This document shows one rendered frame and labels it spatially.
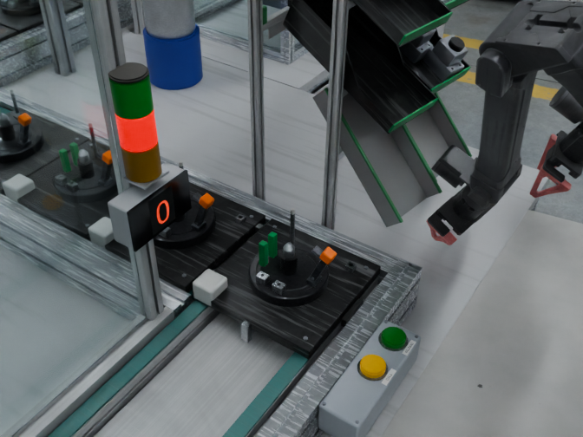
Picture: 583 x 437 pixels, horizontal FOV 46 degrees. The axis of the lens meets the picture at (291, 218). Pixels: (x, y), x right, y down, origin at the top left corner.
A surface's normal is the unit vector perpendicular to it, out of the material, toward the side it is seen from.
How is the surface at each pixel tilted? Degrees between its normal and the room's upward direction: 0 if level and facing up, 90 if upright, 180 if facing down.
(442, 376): 0
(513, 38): 32
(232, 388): 0
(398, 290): 0
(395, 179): 45
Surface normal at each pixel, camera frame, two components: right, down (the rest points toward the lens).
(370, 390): 0.01, -0.77
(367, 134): 0.52, -0.23
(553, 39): -0.52, -0.62
